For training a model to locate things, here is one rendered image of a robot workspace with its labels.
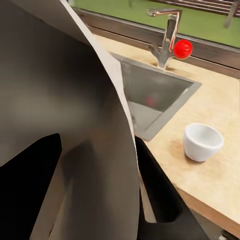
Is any paper coffee filter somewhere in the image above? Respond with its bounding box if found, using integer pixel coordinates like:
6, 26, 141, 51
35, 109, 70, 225
0, 0, 140, 240

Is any coffee cup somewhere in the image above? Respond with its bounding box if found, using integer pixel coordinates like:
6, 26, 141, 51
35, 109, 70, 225
182, 123, 224, 162

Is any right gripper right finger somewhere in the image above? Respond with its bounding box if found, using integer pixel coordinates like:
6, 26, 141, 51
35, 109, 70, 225
134, 135, 209, 240

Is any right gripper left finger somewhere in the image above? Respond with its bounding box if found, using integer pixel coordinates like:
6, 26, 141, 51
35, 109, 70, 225
0, 133, 62, 240

